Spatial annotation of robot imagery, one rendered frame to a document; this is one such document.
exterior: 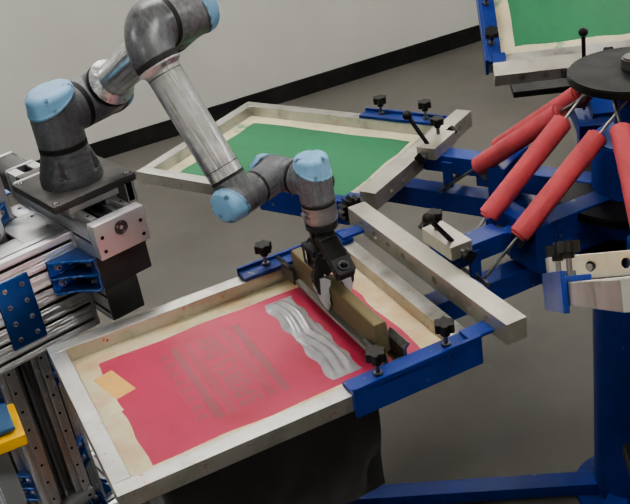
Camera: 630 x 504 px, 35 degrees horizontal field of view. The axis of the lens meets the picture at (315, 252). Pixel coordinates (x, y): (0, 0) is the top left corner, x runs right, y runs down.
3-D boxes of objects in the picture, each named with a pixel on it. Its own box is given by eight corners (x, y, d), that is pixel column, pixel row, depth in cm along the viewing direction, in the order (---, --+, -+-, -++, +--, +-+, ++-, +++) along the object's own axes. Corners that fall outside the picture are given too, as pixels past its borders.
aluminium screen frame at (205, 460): (122, 512, 181) (117, 497, 179) (50, 361, 228) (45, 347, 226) (482, 355, 206) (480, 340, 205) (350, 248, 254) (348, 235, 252)
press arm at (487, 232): (444, 275, 228) (443, 256, 226) (430, 265, 233) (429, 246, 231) (506, 250, 234) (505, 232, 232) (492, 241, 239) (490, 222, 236)
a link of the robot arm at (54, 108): (26, 147, 236) (9, 93, 229) (69, 125, 244) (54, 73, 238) (58, 154, 229) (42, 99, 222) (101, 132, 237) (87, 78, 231)
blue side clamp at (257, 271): (248, 300, 241) (243, 275, 238) (240, 291, 245) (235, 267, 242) (356, 259, 251) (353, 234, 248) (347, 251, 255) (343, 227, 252)
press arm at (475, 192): (246, 179, 321) (242, 162, 318) (257, 171, 325) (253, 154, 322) (628, 240, 254) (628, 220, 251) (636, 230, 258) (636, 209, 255)
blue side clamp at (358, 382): (357, 418, 196) (353, 390, 193) (345, 406, 200) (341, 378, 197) (483, 363, 206) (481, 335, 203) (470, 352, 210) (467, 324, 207)
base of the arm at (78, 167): (30, 182, 242) (19, 145, 238) (84, 159, 250) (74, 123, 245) (59, 198, 232) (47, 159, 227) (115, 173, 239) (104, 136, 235)
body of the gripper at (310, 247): (333, 254, 225) (326, 206, 219) (351, 269, 218) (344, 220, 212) (303, 265, 222) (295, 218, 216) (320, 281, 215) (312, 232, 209)
